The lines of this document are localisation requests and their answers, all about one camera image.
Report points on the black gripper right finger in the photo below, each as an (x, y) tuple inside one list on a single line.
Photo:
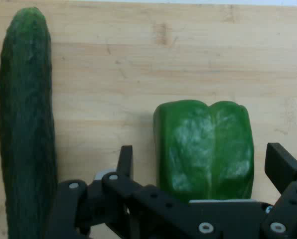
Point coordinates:
[(288, 204)]

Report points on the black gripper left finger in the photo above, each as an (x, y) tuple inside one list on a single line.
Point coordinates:
[(128, 199)]

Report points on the green bell pepper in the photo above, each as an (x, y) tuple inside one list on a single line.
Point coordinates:
[(203, 149)]

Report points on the long dark green cucumber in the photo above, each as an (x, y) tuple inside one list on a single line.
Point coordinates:
[(26, 124)]

